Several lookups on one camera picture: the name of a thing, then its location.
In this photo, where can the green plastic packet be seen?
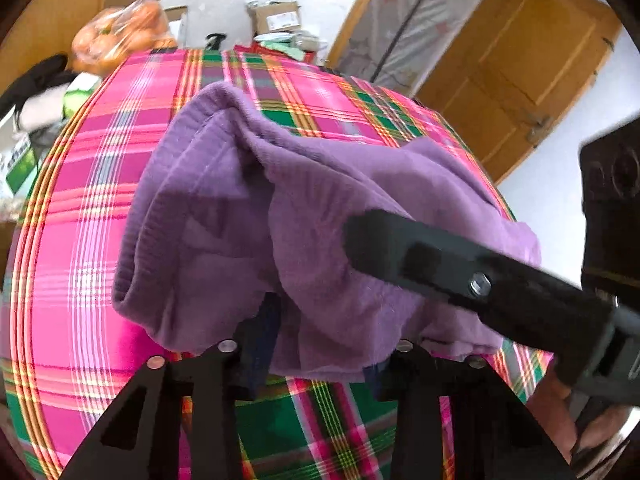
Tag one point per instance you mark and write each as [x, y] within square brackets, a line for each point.
[277, 45]

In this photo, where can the bag of oranges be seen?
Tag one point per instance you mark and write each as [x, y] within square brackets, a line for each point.
[120, 35]

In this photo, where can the black bag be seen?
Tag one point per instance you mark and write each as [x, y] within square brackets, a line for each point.
[35, 80]

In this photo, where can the purple fleece pants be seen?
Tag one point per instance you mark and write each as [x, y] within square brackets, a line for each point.
[250, 210]

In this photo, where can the brown cardboard box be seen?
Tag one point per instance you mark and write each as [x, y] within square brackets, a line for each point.
[277, 17]

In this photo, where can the person's right hand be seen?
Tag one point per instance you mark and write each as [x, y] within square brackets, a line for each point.
[550, 405]

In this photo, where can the green white carton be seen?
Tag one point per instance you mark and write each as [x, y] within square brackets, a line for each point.
[20, 165]

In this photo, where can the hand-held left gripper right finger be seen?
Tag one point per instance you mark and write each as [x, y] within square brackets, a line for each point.
[385, 382]

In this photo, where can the pink green plaid blanket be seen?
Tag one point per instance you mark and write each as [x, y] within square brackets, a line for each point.
[75, 240]

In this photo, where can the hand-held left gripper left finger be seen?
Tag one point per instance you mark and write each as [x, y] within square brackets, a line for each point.
[262, 350]

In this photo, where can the green tissue carton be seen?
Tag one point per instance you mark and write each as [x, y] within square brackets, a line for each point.
[82, 92]

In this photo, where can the translucent door curtain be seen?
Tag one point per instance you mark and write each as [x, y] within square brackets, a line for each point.
[420, 15]

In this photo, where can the grey plastic packet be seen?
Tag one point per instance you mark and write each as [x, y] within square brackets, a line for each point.
[307, 41]

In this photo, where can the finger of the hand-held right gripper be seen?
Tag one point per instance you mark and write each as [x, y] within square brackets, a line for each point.
[450, 265]

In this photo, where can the wooden wardrobe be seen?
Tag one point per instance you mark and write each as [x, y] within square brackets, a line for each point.
[75, 5]

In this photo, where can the wooden door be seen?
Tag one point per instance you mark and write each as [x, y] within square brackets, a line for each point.
[520, 60]

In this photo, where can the small white box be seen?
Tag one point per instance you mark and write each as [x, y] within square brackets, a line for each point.
[176, 25]

